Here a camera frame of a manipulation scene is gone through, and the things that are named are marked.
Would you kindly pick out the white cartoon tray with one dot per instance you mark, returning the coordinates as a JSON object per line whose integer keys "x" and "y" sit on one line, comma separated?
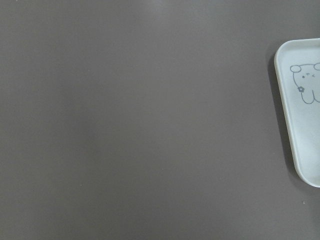
{"x": 297, "y": 68}

